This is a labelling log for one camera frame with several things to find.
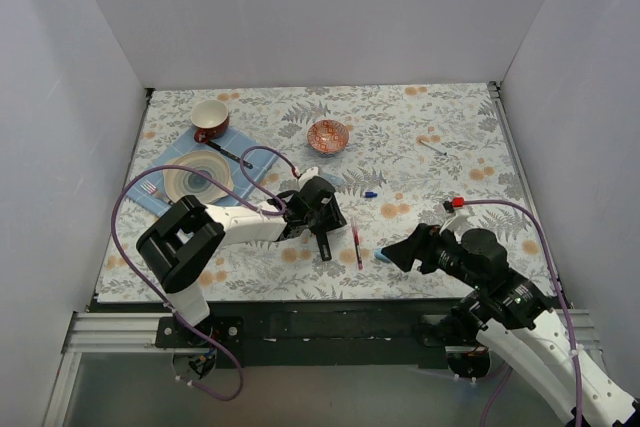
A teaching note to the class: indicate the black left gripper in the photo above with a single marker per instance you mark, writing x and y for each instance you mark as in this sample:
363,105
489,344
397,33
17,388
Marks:
316,225

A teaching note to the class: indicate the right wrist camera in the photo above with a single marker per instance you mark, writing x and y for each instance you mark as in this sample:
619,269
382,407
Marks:
457,212

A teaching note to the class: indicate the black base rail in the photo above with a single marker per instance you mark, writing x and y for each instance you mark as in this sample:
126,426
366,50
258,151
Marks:
327,333

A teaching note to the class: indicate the pink pen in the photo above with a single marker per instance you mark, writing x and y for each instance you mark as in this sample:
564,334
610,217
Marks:
357,248

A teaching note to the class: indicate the orange patterned bowl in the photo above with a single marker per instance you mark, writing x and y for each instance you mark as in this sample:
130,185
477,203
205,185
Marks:
328,137

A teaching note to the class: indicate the floral tablecloth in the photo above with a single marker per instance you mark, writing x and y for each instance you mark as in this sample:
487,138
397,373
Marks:
415,146

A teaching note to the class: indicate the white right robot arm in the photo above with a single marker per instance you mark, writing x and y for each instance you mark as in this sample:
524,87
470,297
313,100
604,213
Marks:
507,313

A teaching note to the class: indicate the silver fork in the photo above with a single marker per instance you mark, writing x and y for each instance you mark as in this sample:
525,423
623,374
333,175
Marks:
155,192

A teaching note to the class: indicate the black handled knife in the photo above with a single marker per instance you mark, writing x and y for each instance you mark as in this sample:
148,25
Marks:
229,154

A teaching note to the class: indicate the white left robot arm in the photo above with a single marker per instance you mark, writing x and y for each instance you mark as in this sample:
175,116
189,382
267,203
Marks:
180,244

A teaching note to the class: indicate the red brown ceramic mug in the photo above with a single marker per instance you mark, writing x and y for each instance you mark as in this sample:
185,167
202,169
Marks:
211,119

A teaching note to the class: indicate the light blue pen cap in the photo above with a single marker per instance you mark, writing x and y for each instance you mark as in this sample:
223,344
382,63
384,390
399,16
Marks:
379,255

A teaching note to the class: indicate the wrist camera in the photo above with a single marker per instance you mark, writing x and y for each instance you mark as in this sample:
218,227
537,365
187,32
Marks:
457,212
307,175

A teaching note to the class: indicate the blue checked cloth napkin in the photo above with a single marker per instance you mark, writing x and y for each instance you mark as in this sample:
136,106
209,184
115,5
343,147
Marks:
261,160

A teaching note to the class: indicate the black orange marker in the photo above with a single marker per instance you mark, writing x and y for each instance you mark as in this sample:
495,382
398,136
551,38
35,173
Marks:
324,247

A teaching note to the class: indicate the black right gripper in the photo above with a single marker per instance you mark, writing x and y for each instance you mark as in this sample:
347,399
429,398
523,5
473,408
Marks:
426,249

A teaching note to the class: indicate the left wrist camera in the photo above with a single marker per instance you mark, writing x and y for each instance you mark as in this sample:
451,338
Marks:
307,175

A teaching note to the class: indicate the light blue marker pen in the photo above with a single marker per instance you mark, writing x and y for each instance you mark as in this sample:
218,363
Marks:
335,180

